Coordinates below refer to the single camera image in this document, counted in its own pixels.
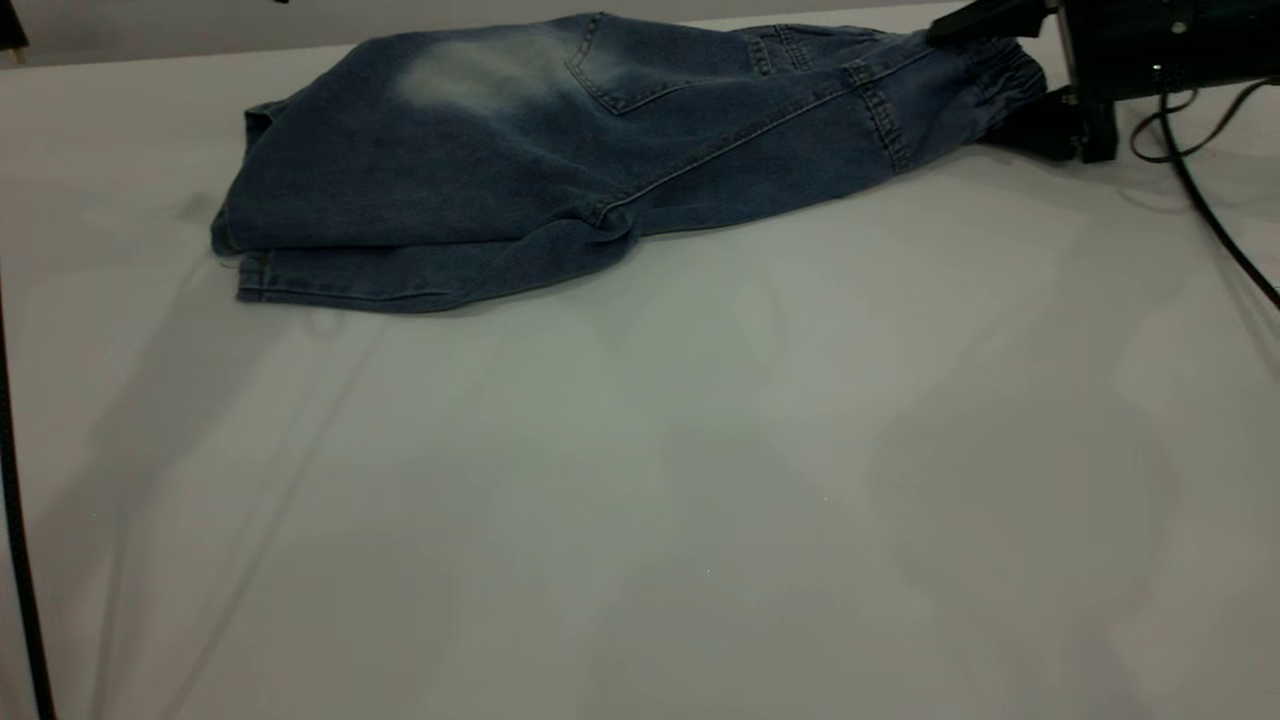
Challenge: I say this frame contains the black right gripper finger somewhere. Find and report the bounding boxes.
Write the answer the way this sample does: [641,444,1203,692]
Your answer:
[984,86,1083,163]
[925,0,1061,47]

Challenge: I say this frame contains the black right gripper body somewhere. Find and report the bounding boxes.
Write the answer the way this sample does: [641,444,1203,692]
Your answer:
[1055,0,1280,164]

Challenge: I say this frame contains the blue denim shorts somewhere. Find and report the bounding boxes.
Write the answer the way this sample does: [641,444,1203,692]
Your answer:
[208,10,1049,316]

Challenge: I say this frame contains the dark object with tan base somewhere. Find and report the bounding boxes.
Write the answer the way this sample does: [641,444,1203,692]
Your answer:
[0,0,31,65]

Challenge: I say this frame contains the thin black plug cable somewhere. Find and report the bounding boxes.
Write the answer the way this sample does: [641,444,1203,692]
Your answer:
[1130,76,1280,164]

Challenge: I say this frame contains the thick black braided cable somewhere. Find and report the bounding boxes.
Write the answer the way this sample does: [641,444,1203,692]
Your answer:
[0,265,56,720]
[1155,92,1280,311]

